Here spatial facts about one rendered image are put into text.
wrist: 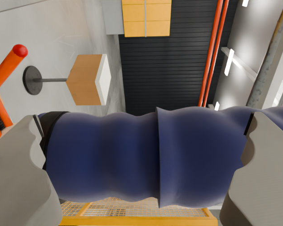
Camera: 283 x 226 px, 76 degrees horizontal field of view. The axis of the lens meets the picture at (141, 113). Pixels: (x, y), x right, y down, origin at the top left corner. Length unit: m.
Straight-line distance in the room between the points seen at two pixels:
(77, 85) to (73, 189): 1.97
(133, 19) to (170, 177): 7.37
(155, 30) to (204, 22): 4.27
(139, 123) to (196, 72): 11.88
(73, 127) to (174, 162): 0.22
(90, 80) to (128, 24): 5.59
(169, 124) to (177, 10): 10.64
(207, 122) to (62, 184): 0.32
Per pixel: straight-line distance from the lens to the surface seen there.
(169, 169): 0.36
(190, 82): 12.44
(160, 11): 7.58
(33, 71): 2.95
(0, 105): 0.51
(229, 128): 0.40
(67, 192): 0.43
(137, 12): 7.57
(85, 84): 2.29
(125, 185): 0.39
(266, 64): 6.07
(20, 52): 0.39
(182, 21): 11.10
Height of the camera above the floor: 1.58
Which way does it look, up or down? 2 degrees down
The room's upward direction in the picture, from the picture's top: 89 degrees clockwise
